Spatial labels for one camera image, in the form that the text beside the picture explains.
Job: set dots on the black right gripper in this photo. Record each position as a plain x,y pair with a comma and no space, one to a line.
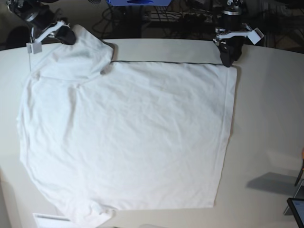
65,35

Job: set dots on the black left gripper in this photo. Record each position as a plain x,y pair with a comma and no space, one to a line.
230,50

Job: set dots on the white T-shirt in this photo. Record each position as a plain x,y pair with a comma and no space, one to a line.
98,136

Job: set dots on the tablet with grey stand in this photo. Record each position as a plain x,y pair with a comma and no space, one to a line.
295,205

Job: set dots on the white paper sheet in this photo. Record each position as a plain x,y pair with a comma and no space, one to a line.
48,221

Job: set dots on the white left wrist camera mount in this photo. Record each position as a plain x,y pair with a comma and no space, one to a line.
254,35

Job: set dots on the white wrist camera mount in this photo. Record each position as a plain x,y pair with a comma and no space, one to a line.
35,44
254,35

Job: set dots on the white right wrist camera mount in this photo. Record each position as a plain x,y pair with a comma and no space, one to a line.
35,44

